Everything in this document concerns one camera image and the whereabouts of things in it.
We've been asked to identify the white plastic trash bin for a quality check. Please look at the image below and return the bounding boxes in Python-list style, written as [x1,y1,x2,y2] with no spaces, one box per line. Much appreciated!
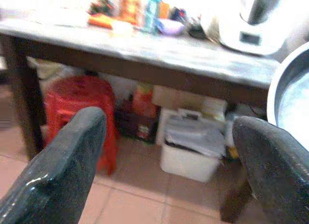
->
[155,108,227,183]

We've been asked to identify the round metal bowl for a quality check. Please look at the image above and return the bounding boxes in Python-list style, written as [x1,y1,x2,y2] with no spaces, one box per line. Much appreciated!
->
[267,42,309,140]

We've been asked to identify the white sack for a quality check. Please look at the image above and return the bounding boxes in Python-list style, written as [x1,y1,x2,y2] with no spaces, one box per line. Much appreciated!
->
[26,56,85,94]

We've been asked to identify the dark wooden dining table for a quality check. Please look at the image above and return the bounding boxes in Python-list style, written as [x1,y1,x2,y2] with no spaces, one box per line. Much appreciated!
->
[0,10,282,224]

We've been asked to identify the dark small items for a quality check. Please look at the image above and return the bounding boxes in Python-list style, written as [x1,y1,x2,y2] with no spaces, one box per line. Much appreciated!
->
[88,0,115,17]

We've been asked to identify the red orange bag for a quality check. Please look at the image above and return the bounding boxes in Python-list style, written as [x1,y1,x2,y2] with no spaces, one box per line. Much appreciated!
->
[132,83,159,118]

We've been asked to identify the orange flat packet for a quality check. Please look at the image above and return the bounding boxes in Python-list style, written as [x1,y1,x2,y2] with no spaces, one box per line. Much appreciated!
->
[88,14,115,29]

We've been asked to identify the orange snack package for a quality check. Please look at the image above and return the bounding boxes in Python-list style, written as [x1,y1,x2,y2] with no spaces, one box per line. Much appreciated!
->
[119,0,143,26]

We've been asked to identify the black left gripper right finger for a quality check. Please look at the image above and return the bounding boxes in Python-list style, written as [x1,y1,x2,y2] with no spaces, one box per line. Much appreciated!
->
[232,116,309,224]

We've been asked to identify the dark printed carton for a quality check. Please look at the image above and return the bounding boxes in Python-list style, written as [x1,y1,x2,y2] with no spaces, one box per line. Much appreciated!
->
[114,98,160,144]

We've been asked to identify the teal plastic bottle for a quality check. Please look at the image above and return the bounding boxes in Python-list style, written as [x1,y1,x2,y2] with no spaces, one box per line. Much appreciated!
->
[144,0,162,34]

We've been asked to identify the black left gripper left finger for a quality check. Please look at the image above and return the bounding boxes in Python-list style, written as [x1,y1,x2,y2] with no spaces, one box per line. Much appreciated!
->
[0,106,107,224]

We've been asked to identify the cardboard box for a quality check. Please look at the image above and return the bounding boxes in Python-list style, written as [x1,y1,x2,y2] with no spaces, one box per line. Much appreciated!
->
[152,85,227,116]

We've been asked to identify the purple bowl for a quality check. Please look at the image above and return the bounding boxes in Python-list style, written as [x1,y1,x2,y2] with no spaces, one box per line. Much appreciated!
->
[158,18,185,36]

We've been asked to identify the white electric kettle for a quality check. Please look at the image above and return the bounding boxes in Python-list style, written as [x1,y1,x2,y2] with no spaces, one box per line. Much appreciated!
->
[217,0,309,57]

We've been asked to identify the red plastic stool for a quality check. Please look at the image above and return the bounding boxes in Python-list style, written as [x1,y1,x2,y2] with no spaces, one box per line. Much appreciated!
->
[44,75,119,175]

